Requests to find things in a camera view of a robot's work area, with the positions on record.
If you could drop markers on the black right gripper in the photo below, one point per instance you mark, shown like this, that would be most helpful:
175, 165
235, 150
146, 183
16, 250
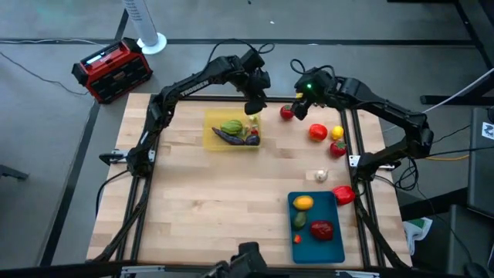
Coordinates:
318, 94

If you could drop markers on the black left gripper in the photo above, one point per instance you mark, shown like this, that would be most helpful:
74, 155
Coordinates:
256, 85

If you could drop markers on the white mushroom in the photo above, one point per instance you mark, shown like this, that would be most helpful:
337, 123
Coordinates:
253, 119

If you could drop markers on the red apple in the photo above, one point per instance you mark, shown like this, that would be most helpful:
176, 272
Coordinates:
286, 112

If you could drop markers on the small red vegetable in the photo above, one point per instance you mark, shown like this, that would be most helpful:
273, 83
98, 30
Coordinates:
254, 132

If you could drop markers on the red tomato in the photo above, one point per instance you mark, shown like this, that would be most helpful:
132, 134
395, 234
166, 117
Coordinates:
318, 132

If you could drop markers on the striped green squash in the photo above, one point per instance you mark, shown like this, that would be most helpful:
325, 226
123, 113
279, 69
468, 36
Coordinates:
231, 127

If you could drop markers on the small round purple eggplant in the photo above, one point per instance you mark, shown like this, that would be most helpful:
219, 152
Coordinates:
252, 140

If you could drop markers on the yellow lemon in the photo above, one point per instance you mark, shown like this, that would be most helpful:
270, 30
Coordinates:
337, 133

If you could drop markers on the long purple eggplant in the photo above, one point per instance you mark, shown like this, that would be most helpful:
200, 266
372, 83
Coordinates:
227, 137

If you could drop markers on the yellow translucent plastic basket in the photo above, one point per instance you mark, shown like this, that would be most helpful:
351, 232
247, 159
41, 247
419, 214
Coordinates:
210, 117

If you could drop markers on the yellow orange mango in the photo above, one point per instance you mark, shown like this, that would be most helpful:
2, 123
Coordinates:
303, 202

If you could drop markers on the green avocado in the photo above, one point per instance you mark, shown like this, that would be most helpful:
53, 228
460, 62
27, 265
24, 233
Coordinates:
299, 221

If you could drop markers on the dark red meat piece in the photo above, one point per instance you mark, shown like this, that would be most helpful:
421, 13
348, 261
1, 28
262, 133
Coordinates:
322, 230

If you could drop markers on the small red fruit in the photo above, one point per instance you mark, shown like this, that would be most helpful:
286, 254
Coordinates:
297, 239

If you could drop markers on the blue plastic basket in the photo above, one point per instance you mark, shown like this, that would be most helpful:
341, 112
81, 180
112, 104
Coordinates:
320, 255

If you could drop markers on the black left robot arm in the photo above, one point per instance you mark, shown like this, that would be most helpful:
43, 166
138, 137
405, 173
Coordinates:
193, 87

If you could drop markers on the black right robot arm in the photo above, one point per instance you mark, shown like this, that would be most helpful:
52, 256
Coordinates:
386, 108

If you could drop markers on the small green vegetable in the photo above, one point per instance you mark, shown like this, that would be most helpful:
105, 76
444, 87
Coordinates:
244, 132

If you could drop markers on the red strawberry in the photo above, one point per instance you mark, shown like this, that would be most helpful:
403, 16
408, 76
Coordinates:
338, 149

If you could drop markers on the white garlic bulb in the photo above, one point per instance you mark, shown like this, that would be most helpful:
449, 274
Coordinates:
321, 175

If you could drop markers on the red bell pepper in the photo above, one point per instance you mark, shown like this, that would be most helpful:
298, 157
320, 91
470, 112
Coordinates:
343, 195

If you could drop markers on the white tower fan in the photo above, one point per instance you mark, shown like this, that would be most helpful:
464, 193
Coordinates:
141, 19

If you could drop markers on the white and green bag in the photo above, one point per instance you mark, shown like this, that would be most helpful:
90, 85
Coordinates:
418, 231

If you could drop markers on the black equipment case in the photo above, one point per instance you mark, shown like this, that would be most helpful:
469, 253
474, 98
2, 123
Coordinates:
482, 173

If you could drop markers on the black stand foot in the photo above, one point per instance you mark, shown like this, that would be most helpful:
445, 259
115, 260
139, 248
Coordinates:
13, 172

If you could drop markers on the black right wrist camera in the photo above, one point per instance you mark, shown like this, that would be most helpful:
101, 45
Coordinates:
322, 75

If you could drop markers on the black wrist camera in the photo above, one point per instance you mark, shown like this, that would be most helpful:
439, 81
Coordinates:
252, 62
322, 75

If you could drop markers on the black aluminium table frame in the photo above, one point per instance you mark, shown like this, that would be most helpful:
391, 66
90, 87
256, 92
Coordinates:
216, 99

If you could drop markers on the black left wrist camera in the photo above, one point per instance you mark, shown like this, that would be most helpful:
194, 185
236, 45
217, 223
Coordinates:
252, 62

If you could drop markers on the silver mounting bracket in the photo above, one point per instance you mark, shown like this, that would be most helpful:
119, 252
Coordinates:
117, 156
354, 160

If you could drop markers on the black table leg frame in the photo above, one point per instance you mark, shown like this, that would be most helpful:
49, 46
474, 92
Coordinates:
444, 99

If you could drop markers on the black table-level camera mount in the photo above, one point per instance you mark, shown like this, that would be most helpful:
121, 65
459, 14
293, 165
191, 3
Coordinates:
247, 258

